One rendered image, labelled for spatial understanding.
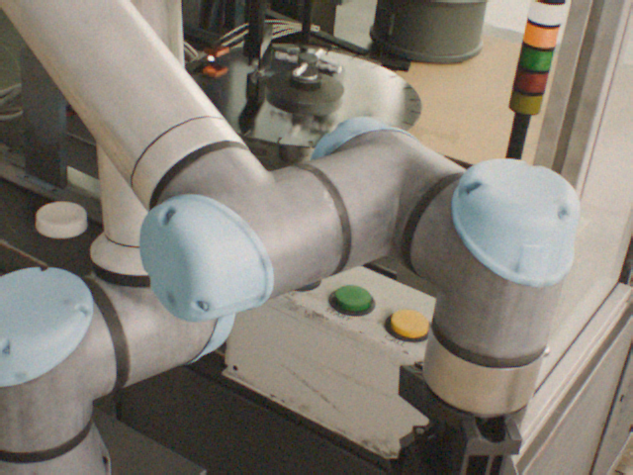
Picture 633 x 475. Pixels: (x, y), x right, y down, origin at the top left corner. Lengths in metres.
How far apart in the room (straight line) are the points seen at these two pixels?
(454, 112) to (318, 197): 1.34
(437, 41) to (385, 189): 1.49
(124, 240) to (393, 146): 0.38
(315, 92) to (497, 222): 0.87
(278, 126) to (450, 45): 0.84
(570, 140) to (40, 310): 0.49
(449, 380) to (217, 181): 0.19
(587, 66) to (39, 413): 0.57
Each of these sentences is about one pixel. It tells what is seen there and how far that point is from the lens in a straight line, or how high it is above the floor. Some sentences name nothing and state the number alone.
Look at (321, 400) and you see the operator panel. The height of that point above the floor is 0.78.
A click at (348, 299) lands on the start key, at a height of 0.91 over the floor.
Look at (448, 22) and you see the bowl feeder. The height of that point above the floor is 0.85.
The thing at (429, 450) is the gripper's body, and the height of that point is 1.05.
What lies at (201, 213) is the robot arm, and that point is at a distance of 0.60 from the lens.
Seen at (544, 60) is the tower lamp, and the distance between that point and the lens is 1.44.
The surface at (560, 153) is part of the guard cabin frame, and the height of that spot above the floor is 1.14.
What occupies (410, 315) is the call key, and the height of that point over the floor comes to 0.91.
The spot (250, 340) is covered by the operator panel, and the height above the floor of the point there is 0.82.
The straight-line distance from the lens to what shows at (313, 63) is 1.45.
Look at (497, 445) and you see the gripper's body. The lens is 0.69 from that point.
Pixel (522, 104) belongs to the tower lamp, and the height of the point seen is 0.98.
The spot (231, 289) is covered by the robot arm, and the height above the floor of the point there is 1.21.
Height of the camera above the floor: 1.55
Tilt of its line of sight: 32 degrees down
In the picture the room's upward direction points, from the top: 7 degrees clockwise
